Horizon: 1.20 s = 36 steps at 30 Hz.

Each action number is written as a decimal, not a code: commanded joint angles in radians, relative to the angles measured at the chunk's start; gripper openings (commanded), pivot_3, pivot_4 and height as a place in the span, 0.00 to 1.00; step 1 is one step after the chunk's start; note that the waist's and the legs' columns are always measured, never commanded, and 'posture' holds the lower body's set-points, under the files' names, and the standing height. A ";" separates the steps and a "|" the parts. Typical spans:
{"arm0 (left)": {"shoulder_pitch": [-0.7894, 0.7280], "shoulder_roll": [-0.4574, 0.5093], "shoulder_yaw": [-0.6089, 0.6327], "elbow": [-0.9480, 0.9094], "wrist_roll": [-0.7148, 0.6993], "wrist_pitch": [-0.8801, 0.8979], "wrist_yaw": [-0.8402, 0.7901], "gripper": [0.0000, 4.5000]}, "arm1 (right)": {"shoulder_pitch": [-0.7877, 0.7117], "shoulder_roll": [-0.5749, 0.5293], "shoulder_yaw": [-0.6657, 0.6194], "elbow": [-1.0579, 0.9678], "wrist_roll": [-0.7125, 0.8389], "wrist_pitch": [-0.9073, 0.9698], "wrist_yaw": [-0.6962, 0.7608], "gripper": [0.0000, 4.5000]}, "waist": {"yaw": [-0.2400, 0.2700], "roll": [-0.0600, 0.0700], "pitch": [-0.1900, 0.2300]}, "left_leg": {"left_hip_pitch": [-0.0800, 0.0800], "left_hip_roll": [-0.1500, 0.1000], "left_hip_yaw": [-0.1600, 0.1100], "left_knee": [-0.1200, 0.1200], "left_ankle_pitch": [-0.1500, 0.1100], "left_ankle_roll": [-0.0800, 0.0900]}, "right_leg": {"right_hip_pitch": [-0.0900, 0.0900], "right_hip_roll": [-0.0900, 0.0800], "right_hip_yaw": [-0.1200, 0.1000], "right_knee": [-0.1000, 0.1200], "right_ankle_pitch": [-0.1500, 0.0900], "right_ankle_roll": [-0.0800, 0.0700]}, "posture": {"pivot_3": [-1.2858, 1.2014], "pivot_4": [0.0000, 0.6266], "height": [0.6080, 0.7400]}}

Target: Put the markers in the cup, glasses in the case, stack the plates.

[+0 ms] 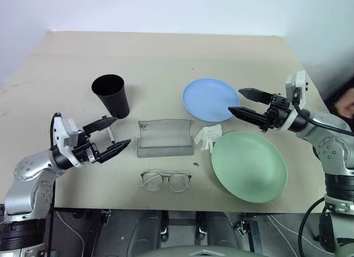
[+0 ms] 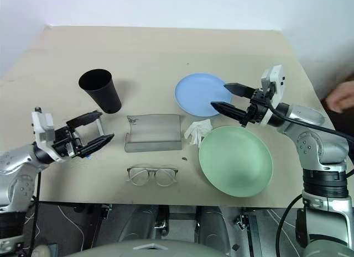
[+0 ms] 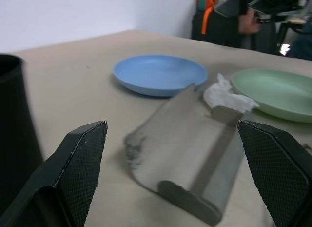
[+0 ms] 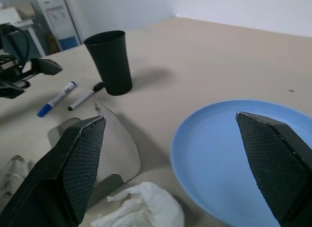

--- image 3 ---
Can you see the white tissue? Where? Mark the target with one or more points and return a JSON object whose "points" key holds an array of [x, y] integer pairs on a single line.
{"points": [[226, 97]]}

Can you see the person in dark blue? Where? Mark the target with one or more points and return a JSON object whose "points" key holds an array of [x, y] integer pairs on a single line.
{"points": [[302, 45]]}

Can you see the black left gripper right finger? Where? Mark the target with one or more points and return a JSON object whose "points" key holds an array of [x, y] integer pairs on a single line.
{"points": [[278, 168]]}

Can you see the bystander bare hand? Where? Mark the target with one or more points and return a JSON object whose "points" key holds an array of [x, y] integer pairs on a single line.
{"points": [[248, 23]]}

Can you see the person in black clothes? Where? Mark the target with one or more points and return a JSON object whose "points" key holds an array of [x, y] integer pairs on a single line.
{"points": [[219, 31]]}

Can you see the black plastic cup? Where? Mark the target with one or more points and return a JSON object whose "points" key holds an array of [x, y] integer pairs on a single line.
{"points": [[14, 124]]}

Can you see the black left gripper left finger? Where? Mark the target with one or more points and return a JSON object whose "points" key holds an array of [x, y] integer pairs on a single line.
{"points": [[73, 168]]}

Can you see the blue plastic plate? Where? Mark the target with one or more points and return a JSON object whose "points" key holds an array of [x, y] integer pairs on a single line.
{"points": [[158, 73]]}

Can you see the green plastic plate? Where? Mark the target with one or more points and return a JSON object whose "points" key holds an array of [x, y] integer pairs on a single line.
{"points": [[275, 92]]}

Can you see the grey plastic dustpan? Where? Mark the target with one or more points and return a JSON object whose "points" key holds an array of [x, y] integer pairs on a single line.
{"points": [[185, 149]]}

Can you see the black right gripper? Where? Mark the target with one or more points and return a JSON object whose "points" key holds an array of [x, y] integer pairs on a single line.
{"points": [[270, 5]]}

